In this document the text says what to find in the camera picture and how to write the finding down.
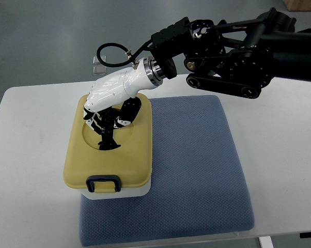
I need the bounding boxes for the white storage box base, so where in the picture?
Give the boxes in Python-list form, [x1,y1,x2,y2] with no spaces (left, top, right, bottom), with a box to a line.
[78,179,151,200]

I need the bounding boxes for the white table leg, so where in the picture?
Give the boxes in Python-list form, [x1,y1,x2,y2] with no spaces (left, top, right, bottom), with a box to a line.
[258,236,274,248]

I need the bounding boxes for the yellow storage box lid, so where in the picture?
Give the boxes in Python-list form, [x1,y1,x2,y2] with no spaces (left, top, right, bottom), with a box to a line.
[63,94,152,190]

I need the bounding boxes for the upper silver floor plate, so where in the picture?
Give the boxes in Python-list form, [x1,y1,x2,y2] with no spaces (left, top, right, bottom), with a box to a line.
[93,55,106,65]

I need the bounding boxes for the dark blue front latch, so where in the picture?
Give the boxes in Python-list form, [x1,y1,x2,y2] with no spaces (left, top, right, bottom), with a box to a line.
[86,175,121,193]

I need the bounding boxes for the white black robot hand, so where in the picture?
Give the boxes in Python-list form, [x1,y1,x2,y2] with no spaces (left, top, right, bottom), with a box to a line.
[84,57,165,135]

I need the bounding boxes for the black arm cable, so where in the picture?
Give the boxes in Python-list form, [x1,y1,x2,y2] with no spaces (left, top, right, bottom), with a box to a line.
[96,42,152,69]

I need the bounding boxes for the blue grey cushion mat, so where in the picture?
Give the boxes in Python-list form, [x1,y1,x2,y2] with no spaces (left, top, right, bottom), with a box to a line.
[80,95,254,246]

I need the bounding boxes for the black object table edge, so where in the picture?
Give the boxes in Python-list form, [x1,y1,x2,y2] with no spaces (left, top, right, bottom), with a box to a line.
[300,232,311,239]

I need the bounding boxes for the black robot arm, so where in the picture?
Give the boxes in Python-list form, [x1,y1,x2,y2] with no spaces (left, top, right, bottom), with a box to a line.
[149,8,311,99]

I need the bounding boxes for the brown cardboard box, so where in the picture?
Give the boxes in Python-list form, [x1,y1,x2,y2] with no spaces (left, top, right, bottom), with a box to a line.
[283,0,311,11]

